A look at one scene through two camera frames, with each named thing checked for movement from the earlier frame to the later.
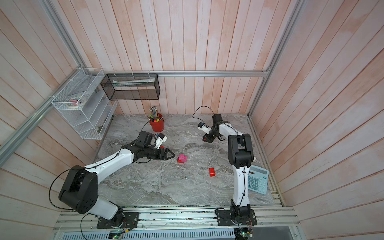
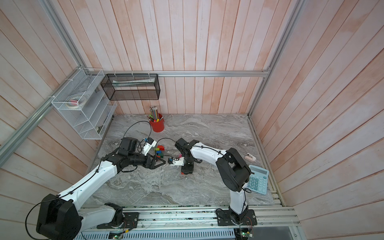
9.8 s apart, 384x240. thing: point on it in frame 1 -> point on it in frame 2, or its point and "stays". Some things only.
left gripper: x=165 y=157 -> x=153 y=161
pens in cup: x=154 y=116 stays
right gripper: x=208 y=138 -> x=187 y=170
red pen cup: x=158 y=126 stays
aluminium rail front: x=174 y=219 stays
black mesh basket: x=131 y=86 stays
